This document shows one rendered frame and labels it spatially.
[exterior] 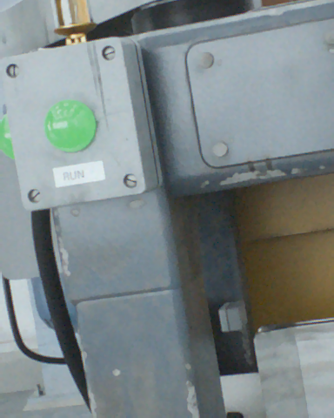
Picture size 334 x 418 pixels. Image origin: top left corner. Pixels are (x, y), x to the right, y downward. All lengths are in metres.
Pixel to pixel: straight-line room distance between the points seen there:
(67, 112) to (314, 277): 0.40
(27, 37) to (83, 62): 0.41
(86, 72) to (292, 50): 0.12
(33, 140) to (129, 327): 0.13
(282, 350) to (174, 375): 0.17
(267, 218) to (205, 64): 0.27
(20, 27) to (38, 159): 0.42
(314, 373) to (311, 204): 0.15
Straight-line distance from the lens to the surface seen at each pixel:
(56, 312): 0.73
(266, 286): 0.97
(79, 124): 0.63
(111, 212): 0.68
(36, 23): 1.01
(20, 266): 1.13
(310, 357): 0.84
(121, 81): 0.63
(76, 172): 0.64
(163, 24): 0.79
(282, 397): 0.85
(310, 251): 0.96
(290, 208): 0.91
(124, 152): 0.63
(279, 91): 0.67
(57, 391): 5.86
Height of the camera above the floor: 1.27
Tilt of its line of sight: 3 degrees down
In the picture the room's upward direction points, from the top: 9 degrees counter-clockwise
